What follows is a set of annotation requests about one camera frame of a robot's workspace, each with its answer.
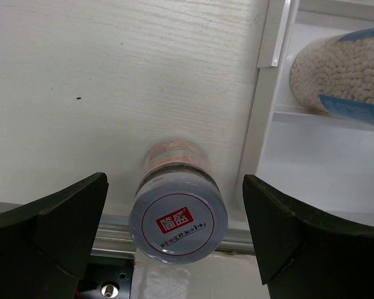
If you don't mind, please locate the tall blue-label shaker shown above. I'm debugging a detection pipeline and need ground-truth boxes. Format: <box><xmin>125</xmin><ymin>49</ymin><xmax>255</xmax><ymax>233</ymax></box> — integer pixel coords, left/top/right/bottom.
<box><xmin>290</xmin><ymin>28</ymin><xmax>374</xmax><ymax>126</ymax></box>

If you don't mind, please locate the white plastic organizer tray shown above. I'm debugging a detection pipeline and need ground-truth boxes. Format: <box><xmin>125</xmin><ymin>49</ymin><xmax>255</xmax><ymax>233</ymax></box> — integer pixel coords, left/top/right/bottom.
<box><xmin>239</xmin><ymin>1</ymin><xmax>374</xmax><ymax>214</ymax></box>

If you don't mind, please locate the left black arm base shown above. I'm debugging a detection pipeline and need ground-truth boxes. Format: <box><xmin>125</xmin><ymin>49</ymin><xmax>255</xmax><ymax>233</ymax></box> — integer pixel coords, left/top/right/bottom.
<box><xmin>74</xmin><ymin>255</ymin><xmax>135</xmax><ymax>299</ymax></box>

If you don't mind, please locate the short spice jar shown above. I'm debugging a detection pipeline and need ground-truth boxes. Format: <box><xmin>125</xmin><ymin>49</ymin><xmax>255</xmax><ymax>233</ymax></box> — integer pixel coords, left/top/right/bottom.
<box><xmin>128</xmin><ymin>139</ymin><xmax>228</xmax><ymax>264</ymax></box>

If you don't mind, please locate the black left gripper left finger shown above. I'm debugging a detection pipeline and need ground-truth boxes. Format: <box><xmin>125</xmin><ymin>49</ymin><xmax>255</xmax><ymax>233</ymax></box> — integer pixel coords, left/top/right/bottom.
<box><xmin>0</xmin><ymin>173</ymin><xmax>108</xmax><ymax>298</ymax></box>

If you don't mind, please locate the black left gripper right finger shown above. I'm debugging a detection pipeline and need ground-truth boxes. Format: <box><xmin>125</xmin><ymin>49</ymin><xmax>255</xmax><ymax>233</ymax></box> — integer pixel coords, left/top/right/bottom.
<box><xmin>242</xmin><ymin>174</ymin><xmax>374</xmax><ymax>298</ymax></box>

